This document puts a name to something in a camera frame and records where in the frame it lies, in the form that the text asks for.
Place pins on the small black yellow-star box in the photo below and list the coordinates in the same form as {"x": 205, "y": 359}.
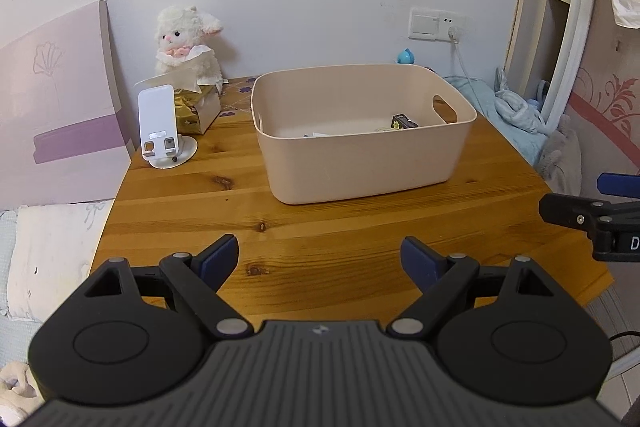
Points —
{"x": 404, "y": 122}

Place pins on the pink and purple headboard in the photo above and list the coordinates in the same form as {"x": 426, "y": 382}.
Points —
{"x": 55, "y": 107}

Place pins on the small blue toy figure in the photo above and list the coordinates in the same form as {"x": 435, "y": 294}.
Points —
{"x": 405, "y": 56}

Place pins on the white box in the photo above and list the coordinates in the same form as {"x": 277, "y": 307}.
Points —
{"x": 316, "y": 135}

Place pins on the white plush sheep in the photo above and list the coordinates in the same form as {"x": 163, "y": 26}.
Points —
{"x": 182, "y": 34}

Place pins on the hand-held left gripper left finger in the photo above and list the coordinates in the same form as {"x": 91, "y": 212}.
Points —
{"x": 219, "y": 259}

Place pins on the white curved frame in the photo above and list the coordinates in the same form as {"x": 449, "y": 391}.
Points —
{"x": 572, "y": 17}

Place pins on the grey fleece garment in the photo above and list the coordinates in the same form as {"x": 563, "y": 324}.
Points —
{"x": 562, "y": 157}

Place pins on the white pillow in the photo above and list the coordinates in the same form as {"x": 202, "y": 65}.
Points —
{"x": 55, "y": 257}

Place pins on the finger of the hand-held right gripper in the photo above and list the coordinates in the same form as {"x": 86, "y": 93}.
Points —
{"x": 620, "y": 185}
{"x": 562, "y": 209}

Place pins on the pink plastic storage bin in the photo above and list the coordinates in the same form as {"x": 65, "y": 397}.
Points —
{"x": 350, "y": 167}

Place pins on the white wall socket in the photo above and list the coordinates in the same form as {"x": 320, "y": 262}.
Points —
{"x": 452, "y": 27}

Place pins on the white wall switch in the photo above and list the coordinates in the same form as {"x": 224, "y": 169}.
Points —
{"x": 424, "y": 23}

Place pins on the cream fuzzy cloth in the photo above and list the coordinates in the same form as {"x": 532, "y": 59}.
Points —
{"x": 15, "y": 384}

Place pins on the gold tissue box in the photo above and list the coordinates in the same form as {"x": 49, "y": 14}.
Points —
{"x": 200, "y": 109}

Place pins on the white phone stand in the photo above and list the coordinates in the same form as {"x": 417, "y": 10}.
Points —
{"x": 156, "y": 112}

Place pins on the pale blue garment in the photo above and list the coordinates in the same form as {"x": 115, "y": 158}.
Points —
{"x": 520, "y": 107}

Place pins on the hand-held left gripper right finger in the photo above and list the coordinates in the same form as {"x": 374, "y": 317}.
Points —
{"x": 420, "y": 263}

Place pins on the clear plastic bag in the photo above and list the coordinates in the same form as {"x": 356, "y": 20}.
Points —
{"x": 626, "y": 7}

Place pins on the purple floral mat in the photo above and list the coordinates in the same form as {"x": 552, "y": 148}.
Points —
{"x": 237, "y": 97}

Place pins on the light blue blanket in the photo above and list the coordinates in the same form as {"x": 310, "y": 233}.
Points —
{"x": 470, "y": 94}

